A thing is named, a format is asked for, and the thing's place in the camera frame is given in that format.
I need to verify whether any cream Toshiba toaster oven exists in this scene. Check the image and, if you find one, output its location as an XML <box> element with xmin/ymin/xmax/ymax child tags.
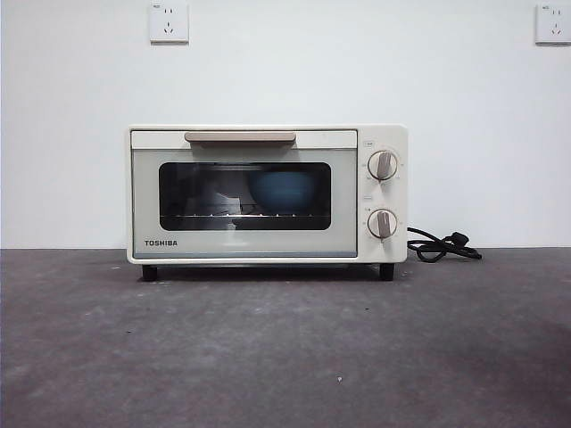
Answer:
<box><xmin>126</xmin><ymin>124</ymin><xmax>409</xmax><ymax>282</ymax></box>

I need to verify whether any metal wire oven rack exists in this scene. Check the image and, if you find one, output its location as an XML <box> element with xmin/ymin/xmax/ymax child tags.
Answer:
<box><xmin>160</xmin><ymin>212</ymin><xmax>331</xmax><ymax>221</ymax></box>

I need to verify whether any glass oven door beige handle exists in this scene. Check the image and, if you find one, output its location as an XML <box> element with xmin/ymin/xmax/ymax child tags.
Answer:
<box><xmin>129</xmin><ymin>129</ymin><xmax>359</xmax><ymax>259</ymax></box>

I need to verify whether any beige oven knob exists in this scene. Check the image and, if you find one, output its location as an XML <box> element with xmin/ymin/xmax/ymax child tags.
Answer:
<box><xmin>367</xmin><ymin>150</ymin><xmax>400</xmax><ymax>182</ymax></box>
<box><xmin>367</xmin><ymin>208</ymin><xmax>399</xmax><ymax>240</ymax></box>

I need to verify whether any black oven power cable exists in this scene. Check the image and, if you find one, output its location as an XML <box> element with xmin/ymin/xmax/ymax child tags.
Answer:
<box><xmin>405</xmin><ymin>226</ymin><xmax>484</xmax><ymax>263</ymax></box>

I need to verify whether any white wall socket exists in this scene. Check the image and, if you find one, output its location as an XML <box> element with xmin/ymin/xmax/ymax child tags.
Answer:
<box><xmin>534</xmin><ymin>4</ymin><xmax>571</xmax><ymax>45</ymax></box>
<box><xmin>149</xmin><ymin>3</ymin><xmax>190</xmax><ymax>45</ymax></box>

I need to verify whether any blue ribbed bowl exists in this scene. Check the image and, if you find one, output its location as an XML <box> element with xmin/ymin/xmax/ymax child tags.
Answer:
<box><xmin>247</xmin><ymin>171</ymin><xmax>319</xmax><ymax>216</ymax></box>

